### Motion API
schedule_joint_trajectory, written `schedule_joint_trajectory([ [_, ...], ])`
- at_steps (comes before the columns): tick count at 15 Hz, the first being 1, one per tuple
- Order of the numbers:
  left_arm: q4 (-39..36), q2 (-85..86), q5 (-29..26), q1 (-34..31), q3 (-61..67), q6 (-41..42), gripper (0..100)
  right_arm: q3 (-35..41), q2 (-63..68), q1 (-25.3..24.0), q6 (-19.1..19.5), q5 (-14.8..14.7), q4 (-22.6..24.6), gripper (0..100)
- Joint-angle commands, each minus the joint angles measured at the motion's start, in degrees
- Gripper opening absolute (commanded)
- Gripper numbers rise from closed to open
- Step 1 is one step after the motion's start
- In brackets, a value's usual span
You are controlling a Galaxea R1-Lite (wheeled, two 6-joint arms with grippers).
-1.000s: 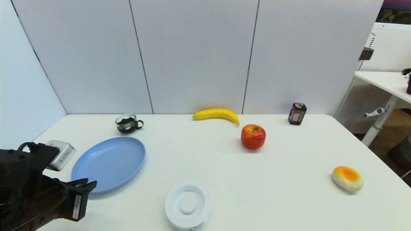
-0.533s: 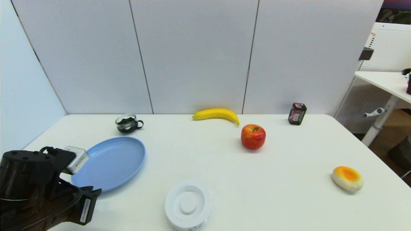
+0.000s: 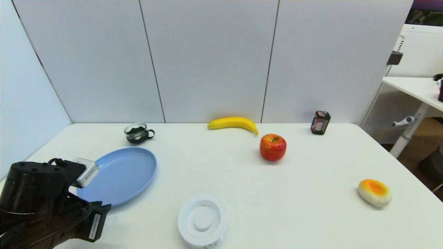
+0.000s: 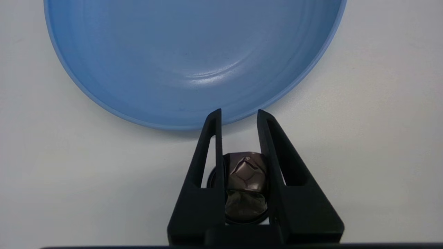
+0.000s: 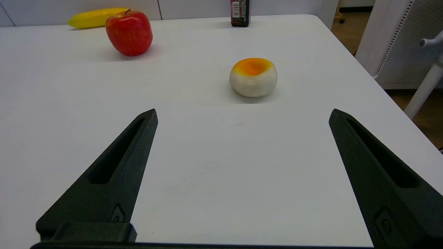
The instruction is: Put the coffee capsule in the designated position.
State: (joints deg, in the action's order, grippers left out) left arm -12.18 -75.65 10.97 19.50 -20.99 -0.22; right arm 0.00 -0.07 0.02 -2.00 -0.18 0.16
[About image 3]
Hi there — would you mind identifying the blue oval plate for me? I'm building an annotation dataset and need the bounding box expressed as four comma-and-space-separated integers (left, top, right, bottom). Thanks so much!
77, 147, 157, 207

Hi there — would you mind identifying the yellow banana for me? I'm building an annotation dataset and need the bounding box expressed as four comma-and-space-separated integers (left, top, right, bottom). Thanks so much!
207, 117, 259, 136

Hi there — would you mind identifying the red apple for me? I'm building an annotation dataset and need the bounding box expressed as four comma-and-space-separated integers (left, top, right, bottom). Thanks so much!
260, 134, 287, 162

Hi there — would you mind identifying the small dark red-labelled jar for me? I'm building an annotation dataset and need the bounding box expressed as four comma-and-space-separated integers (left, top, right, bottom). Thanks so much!
310, 111, 331, 135

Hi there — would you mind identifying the round orange-topped bread bun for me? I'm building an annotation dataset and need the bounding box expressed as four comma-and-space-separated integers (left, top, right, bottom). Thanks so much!
357, 179, 392, 208

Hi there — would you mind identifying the white desk leg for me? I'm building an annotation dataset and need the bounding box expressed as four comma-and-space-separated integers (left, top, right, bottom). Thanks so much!
390, 102, 431, 159

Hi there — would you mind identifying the small black box on pegboard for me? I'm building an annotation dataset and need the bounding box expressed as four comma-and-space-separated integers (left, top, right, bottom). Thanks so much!
386, 51, 403, 66

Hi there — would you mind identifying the white desk top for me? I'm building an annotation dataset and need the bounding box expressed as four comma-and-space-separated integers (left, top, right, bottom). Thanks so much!
382, 77, 443, 113

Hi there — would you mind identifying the white pegboard panel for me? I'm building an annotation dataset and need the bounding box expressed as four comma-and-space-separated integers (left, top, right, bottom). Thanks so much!
360, 24, 443, 144

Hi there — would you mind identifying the dark object on desk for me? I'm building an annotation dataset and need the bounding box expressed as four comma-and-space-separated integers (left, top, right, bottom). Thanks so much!
433, 73, 443, 103

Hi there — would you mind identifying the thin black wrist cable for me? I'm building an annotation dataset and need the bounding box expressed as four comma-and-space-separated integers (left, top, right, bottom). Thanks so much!
0, 194, 94, 248

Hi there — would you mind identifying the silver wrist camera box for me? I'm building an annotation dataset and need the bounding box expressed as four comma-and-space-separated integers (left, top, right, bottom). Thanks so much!
72, 158, 99, 188

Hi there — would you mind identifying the glass cup with black handle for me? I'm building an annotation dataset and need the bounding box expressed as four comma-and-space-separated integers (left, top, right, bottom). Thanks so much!
125, 122, 155, 144

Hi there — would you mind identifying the white desk crank handle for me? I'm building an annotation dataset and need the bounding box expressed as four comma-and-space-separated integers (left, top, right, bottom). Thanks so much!
392, 117, 415, 127

